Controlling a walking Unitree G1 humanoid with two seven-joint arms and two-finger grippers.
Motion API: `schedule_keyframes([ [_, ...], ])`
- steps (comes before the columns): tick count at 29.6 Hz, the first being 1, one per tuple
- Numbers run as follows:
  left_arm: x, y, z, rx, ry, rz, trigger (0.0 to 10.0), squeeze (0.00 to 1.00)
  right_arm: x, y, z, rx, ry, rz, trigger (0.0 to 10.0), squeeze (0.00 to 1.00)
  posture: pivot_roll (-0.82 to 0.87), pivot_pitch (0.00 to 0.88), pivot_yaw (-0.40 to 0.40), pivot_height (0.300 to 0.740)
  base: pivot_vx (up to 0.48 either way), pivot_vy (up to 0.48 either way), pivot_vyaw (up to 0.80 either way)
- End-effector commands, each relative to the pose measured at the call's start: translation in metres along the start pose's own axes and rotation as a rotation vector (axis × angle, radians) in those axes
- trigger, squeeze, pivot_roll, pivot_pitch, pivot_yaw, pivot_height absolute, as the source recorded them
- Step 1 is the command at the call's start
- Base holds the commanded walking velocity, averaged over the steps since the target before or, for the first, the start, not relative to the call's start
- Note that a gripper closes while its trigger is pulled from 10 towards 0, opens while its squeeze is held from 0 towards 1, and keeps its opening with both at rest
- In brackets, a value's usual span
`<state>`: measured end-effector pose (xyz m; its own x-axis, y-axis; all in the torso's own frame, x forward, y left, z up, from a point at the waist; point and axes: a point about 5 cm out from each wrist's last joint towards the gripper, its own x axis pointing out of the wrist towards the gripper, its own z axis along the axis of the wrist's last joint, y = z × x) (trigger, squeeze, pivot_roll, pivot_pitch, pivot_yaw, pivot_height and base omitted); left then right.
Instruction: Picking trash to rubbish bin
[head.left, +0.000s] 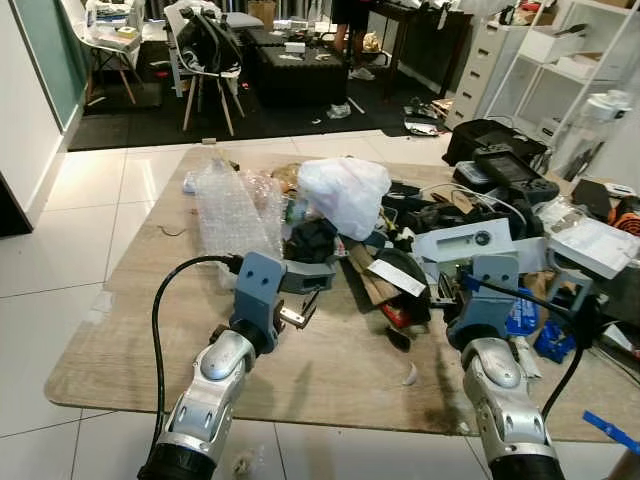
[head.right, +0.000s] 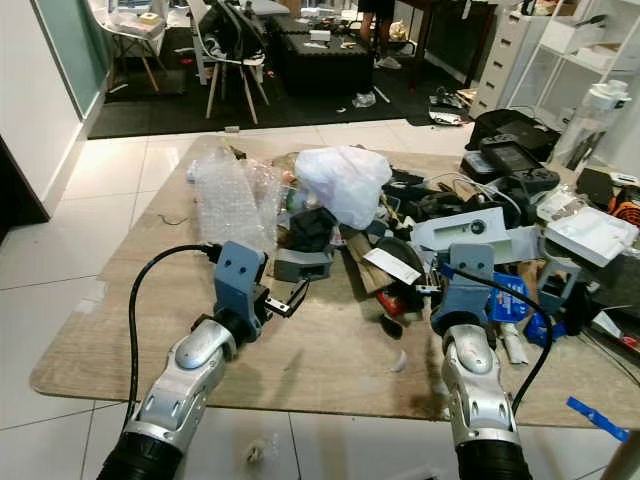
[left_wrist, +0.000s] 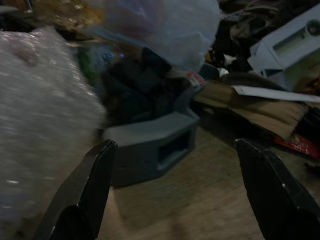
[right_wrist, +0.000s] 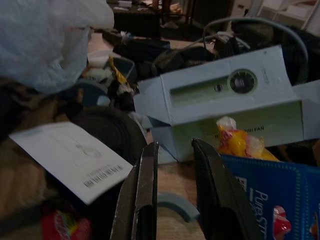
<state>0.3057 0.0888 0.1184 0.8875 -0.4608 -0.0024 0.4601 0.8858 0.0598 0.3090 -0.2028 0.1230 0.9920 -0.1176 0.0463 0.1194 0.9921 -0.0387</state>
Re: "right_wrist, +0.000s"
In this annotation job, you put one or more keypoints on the white paper leaflet with barcode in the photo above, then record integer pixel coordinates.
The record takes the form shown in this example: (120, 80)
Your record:
(70, 155)

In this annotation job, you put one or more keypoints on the grey foam arc piece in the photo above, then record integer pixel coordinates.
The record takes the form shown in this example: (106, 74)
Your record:
(180, 202)

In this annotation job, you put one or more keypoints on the small blue container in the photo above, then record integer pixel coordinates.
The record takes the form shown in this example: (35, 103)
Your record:
(128, 67)

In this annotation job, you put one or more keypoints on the light blue fan box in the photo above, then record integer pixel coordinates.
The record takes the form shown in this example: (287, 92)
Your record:
(200, 100)

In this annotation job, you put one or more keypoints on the small yellow wrapper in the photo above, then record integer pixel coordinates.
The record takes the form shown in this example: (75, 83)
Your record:
(117, 72)

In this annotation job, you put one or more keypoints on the white plastic bag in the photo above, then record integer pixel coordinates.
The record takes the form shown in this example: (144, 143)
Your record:
(37, 37)

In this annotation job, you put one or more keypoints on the white shelf rack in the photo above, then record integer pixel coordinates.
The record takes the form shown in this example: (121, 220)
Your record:
(287, 12)

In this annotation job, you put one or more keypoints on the black round coil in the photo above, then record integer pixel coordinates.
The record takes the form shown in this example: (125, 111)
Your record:
(112, 130)

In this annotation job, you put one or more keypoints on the red snack wrapper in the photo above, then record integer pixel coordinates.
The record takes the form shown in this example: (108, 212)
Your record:
(60, 225)

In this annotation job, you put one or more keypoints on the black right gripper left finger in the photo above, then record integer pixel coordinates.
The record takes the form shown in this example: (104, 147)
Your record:
(142, 200)

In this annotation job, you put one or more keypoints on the dark cloth bag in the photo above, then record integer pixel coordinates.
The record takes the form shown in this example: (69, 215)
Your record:
(175, 60)

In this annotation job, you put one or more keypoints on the dark low table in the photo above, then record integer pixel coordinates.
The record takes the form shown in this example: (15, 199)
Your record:
(136, 18)

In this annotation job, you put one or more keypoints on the yellow snack wrapper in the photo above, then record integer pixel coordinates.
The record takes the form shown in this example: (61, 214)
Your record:
(237, 142)

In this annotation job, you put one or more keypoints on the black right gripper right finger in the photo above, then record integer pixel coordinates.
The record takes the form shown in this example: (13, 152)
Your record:
(217, 200)

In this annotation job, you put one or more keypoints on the blue printed plastic pack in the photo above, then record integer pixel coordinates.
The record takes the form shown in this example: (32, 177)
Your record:
(275, 180)

